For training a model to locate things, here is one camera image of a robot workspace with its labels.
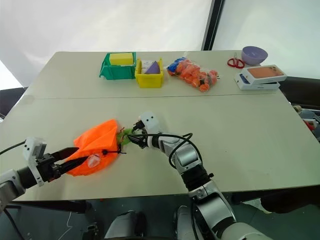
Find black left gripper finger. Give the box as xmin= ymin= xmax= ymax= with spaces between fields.
xmin=55 ymin=155 xmax=90 ymax=175
xmin=51 ymin=147 xmax=80 ymax=161

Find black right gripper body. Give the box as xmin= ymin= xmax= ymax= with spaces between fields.
xmin=138 ymin=126 xmax=154 ymax=150

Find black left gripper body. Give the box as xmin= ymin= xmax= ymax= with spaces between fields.
xmin=36 ymin=152 xmax=63 ymax=185

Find white tube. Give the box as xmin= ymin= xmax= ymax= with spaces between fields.
xmin=87 ymin=154 xmax=101 ymax=168

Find orange drawstring pouch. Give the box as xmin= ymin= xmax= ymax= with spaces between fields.
xmin=66 ymin=119 xmax=120 ymax=177

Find green tag on pouch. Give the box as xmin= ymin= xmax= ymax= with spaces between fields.
xmin=115 ymin=128 xmax=134 ymax=146

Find yellow plastic bin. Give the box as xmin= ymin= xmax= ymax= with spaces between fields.
xmin=134 ymin=57 xmax=165 ymax=89

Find green plastic bin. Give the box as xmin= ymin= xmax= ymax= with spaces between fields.
xmin=99 ymin=51 xmax=137 ymax=81

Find purple wedge block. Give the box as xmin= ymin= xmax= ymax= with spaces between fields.
xmin=144 ymin=60 xmax=161 ymax=75

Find small white box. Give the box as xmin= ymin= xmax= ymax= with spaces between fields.
xmin=141 ymin=59 xmax=155 ymax=74

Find yellow sponge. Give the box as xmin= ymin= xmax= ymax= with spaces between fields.
xmin=108 ymin=52 xmax=134 ymax=67

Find clear bag of orange toys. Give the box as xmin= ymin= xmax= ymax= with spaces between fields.
xmin=166 ymin=56 xmax=221 ymax=94

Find silver robot torso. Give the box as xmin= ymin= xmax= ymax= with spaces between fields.
xmin=103 ymin=204 xmax=200 ymax=240

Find white phone box base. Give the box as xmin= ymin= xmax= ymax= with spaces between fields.
xmin=233 ymin=73 xmax=281 ymax=92

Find red scissors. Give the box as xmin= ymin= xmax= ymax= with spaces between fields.
xmin=226 ymin=51 xmax=246 ymax=69

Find white phone box lid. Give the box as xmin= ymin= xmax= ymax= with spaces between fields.
xmin=240 ymin=64 xmax=288 ymax=86

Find purple bowl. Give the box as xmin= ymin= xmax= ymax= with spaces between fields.
xmin=241 ymin=45 xmax=269 ymax=66

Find dark furniture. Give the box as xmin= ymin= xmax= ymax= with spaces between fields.
xmin=278 ymin=76 xmax=320 ymax=111

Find cluttered items pile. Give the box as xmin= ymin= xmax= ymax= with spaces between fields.
xmin=292 ymin=104 xmax=320 ymax=144

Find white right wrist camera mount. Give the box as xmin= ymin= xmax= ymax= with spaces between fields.
xmin=137 ymin=110 xmax=164 ymax=134

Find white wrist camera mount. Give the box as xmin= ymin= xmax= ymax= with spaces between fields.
xmin=137 ymin=110 xmax=164 ymax=134
xmin=23 ymin=136 xmax=48 ymax=187

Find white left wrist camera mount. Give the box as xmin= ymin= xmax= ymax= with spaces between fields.
xmin=23 ymin=136 xmax=48 ymax=187

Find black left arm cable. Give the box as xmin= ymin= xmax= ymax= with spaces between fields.
xmin=0 ymin=139 xmax=27 ymax=156

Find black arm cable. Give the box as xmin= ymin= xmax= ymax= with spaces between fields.
xmin=0 ymin=139 xmax=27 ymax=156
xmin=128 ymin=132 xmax=199 ymax=169

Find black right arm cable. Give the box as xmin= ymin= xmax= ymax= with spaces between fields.
xmin=128 ymin=132 xmax=199 ymax=169

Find black window frame post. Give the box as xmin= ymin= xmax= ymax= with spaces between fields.
xmin=200 ymin=0 xmax=226 ymax=51

